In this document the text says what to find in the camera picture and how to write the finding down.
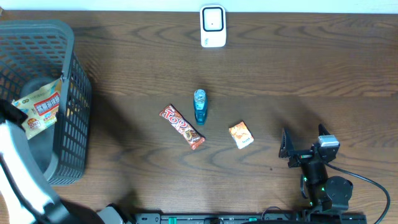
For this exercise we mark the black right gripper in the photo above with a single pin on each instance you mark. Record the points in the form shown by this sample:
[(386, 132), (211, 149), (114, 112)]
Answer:
[(301, 157)]

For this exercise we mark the small orange snack packet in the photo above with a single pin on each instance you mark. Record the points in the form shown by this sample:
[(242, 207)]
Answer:
[(241, 135)]

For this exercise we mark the blue mouthwash bottle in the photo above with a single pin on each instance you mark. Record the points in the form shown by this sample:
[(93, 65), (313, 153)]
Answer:
[(200, 106)]

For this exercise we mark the red Top chocolate bar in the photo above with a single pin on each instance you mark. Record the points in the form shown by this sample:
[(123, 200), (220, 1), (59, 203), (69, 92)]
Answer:
[(190, 134)]

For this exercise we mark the yellow chip bag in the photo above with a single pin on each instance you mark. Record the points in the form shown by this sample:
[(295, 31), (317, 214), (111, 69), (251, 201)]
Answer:
[(40, 99)]

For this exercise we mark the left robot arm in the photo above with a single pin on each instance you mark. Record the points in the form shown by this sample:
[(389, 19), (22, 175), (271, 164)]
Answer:
[(28, 195)]

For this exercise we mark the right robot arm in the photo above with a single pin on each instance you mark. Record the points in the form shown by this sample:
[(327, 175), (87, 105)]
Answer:
[(326, 194)]

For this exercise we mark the grey plastic mesh basket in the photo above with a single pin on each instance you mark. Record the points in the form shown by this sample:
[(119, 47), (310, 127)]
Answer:
[(36, 53)]

